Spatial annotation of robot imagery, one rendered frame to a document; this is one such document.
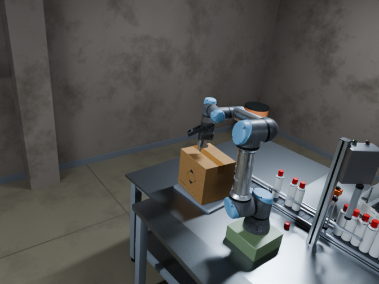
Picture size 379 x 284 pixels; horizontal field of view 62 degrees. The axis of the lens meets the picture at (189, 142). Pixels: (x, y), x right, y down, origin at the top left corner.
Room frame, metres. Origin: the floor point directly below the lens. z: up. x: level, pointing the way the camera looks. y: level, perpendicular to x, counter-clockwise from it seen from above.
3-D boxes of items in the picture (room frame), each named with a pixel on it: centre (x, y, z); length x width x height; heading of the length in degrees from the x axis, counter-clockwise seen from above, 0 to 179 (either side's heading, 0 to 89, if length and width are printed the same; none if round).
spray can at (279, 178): (1.82, -0.61, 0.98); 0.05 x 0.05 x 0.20
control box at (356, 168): (1.44, -0.85, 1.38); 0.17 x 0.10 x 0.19; 99
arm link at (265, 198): (1.44, -0.42, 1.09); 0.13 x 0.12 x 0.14; 113
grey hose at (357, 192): (1.39, -0.88, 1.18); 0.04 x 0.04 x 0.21
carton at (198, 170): (1.87, -0.13, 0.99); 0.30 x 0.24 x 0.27; 35
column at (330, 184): (1.45, -0.76, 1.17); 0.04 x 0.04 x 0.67; 44
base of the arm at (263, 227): (1.44, -0.42, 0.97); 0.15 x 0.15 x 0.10
